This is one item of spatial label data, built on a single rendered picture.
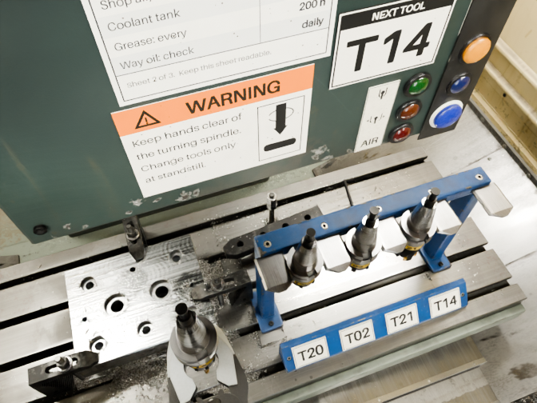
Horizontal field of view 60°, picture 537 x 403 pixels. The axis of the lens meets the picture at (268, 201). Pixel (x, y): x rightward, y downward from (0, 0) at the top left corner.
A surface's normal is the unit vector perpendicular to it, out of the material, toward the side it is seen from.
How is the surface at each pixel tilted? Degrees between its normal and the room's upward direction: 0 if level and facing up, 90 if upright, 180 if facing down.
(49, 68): 90
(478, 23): 90
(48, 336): 0
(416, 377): 7
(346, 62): 90
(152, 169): 90
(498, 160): 24
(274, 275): 0
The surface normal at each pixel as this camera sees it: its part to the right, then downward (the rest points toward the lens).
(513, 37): -0.94, 0.27
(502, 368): -0.38, -0.40
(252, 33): 0.33, 0.78
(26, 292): 0.00, -0.55
